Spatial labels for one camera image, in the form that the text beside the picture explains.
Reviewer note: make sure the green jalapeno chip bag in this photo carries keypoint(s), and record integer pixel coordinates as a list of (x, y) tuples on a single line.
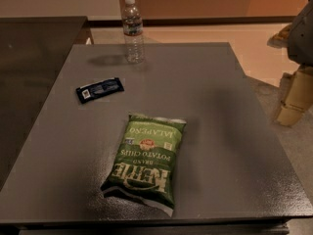
[(145, 161)]

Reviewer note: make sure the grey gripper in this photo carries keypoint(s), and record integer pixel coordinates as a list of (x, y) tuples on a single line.
[(301, 38)]

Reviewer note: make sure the dark blue snack packet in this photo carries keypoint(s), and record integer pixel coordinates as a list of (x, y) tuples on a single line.
[(98, 90)]

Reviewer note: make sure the clear plastic water bottle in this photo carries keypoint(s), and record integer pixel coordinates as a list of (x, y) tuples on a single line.
[(133, 32)]

